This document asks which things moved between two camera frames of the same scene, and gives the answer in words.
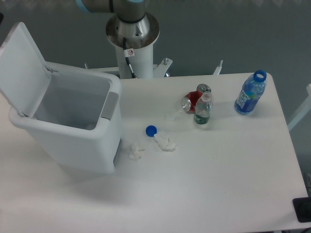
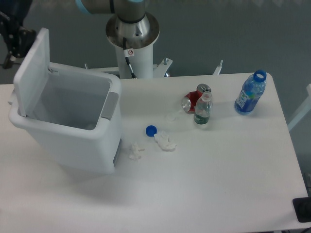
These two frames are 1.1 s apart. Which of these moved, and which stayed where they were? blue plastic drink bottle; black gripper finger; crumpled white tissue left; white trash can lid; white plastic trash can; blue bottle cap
Moved: black gripper finger; white trash can lid
Stayed: white plastic trash can; blue bottle cap; blue plastic drink bottle; crumpled white tissue left
